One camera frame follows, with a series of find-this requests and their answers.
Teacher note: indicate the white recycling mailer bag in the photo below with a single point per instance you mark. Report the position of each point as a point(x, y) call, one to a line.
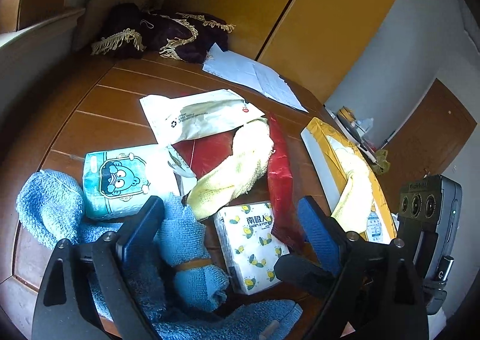
point(173, 120)

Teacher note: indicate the yellow-edged white tray box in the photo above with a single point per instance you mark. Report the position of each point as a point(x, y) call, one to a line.
point(321, 140)

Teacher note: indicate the lemon print tissue pack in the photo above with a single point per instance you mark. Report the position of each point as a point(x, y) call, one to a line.
point(249, 248)

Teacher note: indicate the purple gold-fringed cloth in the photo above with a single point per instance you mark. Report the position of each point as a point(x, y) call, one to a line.
point(128, 32)

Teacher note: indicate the yellow wooden wardrobe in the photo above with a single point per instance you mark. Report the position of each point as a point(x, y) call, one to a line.
point(312, 42)

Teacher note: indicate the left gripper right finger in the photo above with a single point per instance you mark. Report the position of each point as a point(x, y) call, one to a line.
point(368, 290)

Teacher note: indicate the teal bear tissue pack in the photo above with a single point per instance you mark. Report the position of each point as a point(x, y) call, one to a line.
point(117, 183)

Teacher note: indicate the brown wooden door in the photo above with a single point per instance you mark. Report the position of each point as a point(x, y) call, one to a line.
point(427, 143)

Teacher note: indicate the yellow lidded jar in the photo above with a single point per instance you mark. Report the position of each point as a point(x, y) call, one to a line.
point(346, 113)

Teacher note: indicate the white packet blue print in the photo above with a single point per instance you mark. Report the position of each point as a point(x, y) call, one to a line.
point(376, 231)

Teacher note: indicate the blue terry towel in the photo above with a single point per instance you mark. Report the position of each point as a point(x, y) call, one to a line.
point(177, 287)

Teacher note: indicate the white paper sheets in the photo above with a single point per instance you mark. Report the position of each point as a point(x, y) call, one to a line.
point(241, 70)

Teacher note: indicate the yellow fuzzy towel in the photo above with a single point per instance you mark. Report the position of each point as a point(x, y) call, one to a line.
point(236, 175)

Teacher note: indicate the red foil bag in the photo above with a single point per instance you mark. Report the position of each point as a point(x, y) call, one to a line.
point(280, 188)

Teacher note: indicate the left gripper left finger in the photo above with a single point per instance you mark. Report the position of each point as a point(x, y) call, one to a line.
point(65, 308)

